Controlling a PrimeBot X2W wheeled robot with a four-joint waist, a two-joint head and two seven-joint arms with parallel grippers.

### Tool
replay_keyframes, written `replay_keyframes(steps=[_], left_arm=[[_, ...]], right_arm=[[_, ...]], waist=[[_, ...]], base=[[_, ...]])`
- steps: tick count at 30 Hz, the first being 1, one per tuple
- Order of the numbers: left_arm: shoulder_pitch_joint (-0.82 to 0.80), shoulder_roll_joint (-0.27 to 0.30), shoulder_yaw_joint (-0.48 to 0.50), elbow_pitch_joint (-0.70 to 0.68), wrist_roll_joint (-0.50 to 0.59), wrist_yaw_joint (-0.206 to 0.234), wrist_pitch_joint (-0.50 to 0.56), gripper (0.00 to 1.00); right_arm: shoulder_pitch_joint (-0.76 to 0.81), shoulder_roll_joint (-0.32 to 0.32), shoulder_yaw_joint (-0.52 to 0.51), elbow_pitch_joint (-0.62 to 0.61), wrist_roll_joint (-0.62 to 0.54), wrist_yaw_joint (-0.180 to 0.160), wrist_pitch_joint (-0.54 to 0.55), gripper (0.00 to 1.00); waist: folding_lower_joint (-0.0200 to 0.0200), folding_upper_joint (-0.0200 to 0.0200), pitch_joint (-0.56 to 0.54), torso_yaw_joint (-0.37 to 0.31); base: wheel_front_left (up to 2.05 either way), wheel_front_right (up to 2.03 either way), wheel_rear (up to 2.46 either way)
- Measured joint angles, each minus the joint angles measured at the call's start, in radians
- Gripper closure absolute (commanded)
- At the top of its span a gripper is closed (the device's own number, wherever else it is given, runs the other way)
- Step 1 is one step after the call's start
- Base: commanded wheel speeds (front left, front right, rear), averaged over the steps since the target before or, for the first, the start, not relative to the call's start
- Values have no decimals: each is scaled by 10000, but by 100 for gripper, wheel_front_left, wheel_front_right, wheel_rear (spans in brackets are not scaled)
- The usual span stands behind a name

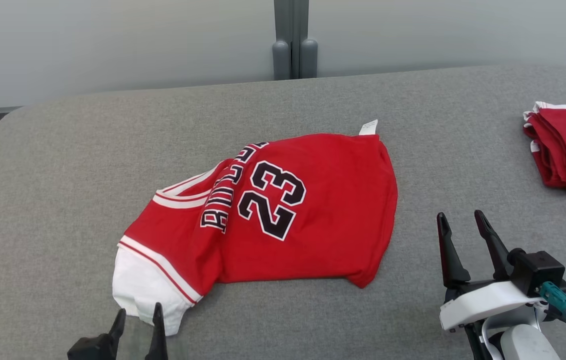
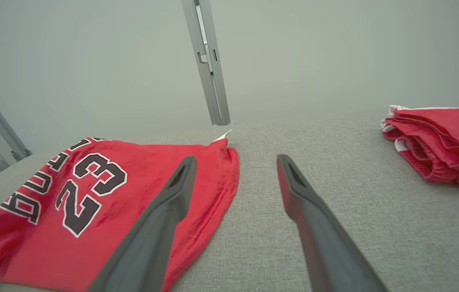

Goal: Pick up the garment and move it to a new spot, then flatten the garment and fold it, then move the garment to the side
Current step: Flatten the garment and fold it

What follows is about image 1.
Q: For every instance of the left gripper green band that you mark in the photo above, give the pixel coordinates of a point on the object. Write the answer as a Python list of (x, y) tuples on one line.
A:
[(90, 350)]

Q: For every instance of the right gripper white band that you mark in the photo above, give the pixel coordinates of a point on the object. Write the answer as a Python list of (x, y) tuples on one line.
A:
[(488, 302)]

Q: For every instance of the red basketball jersey number 23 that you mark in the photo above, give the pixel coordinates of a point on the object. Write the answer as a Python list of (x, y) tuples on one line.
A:
[(338, 215)]

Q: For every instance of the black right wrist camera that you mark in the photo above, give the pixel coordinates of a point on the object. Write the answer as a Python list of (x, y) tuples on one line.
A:
[(543, 270)]

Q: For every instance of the grey partition post red strip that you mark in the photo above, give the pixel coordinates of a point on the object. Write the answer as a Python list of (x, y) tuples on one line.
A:
[(294, 35)]

